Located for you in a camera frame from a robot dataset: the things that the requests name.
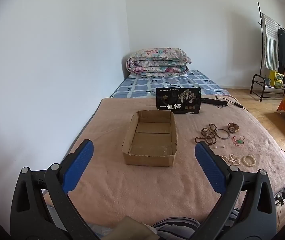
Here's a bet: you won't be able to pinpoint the white bead bracelet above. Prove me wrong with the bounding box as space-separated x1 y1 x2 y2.
242 155 256 167

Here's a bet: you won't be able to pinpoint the pink blanket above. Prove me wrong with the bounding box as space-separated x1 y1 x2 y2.
45 96 285 230

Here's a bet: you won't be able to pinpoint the blue checkered bedsheet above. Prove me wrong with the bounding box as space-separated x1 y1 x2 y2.
110 69 229 98

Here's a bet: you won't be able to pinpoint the wooden bead necklace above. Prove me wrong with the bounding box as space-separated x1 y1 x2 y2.
195 123 218 144

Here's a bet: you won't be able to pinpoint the yellow box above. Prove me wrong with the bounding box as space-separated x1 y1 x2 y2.
269 70 283 88

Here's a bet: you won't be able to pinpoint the tan cloth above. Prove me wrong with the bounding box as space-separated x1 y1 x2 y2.
103 216 160 240

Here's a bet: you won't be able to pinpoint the dark blue bangle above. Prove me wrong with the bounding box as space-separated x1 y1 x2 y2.
216 128 230 140

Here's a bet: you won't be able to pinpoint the black metal clothes rack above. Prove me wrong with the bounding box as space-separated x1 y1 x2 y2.
250 2 285 102

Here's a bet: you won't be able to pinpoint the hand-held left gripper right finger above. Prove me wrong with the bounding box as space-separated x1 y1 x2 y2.
190 141 278 240

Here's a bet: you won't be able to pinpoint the red string jade pendant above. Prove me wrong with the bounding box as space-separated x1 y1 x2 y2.
233 135 246 146

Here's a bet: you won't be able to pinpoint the striped hanging towel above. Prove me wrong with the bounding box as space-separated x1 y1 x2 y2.
261 13 279 70

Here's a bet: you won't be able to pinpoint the cardboard box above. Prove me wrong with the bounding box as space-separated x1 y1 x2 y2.
122 110 178 167

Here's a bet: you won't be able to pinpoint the striped pants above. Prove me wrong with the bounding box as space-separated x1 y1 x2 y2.
152 209 240 240

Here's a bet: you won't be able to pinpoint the white bead strand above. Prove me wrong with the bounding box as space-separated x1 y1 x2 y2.
222 154 240 166

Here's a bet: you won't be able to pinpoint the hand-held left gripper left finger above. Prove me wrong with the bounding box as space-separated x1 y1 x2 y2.
10 139 100 240

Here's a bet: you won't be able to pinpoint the black hair straightener with cord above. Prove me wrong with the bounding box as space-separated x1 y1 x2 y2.
216 92 249 112

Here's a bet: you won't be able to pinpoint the folded floral quilt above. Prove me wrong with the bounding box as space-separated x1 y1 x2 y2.
126 48 192 77

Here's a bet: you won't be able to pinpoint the black printed bag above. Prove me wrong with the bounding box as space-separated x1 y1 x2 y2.
156 87 202 115

